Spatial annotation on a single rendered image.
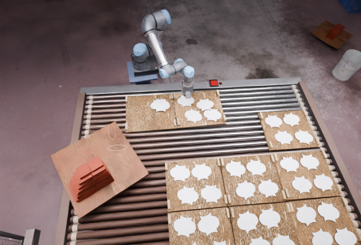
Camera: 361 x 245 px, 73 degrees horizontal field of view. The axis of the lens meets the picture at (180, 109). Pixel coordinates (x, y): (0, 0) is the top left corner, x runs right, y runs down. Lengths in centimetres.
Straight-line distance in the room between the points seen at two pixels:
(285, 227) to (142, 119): 129
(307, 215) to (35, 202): 251
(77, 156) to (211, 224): 103
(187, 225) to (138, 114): 94
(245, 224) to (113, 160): 99
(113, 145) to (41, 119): 179
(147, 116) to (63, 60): 227
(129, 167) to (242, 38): 313
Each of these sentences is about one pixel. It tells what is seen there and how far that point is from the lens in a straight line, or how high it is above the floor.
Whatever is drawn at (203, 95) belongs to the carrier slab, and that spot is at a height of 94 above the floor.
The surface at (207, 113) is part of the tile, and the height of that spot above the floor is 94.
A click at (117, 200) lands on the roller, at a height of 92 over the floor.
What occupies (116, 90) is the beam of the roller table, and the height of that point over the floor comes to 91.
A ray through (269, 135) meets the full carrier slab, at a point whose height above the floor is 94.
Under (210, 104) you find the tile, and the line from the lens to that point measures 214.
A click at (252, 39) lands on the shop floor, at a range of 437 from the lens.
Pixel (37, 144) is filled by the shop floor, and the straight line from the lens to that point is 334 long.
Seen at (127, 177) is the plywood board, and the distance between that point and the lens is 175.
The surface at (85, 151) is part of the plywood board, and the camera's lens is 189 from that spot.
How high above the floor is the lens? 268
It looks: 57 degrees down
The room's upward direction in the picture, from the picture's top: 5 degrees clockwise
